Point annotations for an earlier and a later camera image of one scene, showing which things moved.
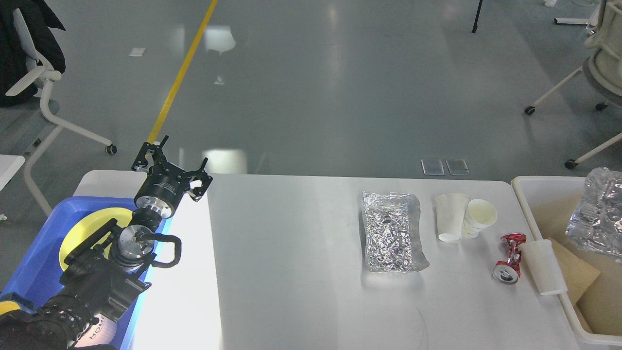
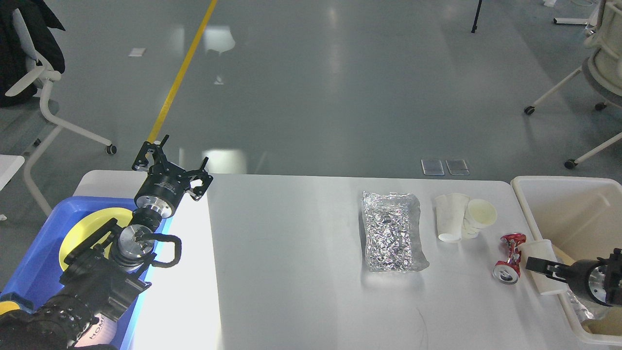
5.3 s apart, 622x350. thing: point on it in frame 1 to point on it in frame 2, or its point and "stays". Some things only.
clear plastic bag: [596, 221] to [584, 309]
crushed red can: [508, 271] stays
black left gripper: [164, 185] stays
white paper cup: [450, 209] stays
